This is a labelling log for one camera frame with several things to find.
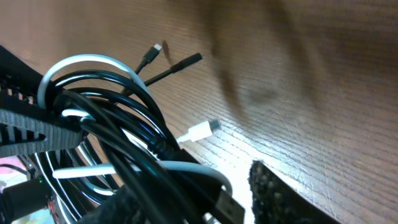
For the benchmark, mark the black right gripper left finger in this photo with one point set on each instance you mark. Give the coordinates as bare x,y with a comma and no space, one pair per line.
121,208

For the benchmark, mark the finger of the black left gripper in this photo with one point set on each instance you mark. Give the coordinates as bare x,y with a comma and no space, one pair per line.
25,127

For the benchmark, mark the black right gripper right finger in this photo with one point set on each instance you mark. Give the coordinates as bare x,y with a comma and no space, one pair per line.
275,202

